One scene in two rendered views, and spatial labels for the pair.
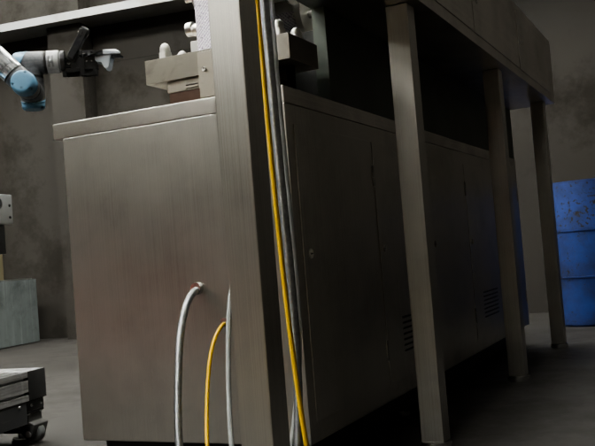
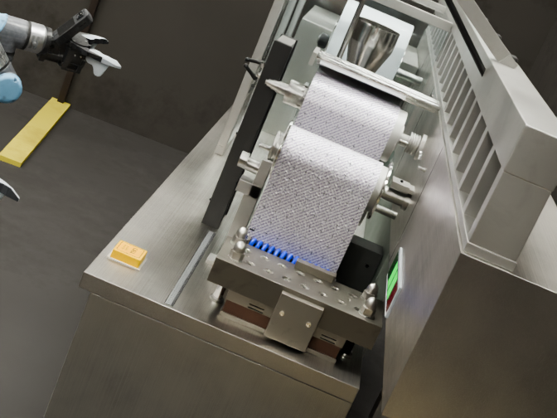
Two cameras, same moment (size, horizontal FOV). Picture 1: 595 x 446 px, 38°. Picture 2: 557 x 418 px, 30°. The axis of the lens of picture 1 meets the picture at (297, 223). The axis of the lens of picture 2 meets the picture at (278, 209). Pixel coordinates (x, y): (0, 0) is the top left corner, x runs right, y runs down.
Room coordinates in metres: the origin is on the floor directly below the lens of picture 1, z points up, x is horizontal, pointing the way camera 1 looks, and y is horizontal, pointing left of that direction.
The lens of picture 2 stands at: (0.15, 1.19, 1.86)
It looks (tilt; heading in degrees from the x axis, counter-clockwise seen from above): 17 degrees down; 335
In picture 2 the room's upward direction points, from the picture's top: 23 degrees clockwise
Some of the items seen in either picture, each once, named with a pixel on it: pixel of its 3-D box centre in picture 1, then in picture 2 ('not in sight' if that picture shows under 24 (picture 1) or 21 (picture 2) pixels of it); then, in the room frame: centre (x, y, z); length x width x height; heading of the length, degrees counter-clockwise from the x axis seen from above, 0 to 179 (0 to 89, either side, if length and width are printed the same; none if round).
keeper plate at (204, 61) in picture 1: (218, 72); (293, 322); (2.03, 0.16, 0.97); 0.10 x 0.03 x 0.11; 65
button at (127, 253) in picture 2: not in sight; (128, 254); (2.31, 0.48, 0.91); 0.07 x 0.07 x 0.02; 65
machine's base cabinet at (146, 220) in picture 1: (369, 273); (239, 306); (3.18, -0.25, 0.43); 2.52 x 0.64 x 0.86; 155
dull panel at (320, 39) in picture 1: (444, 107); (385, 180); (3.17, -0.57, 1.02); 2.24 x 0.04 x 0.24; 155
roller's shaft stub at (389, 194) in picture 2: not in sight; (394, 196); (2.23, -0.06, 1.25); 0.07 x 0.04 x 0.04; 65
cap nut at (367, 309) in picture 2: (278, 28); (370, 306); (2.01, 0.01, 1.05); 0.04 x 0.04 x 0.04
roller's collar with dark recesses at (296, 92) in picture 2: not in sight; (297, 94); (2.59, 0.11, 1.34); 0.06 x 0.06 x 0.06; 65
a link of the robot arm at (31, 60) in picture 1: (30, 64); (4, 31); (2.81, 0.83, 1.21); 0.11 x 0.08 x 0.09; 98
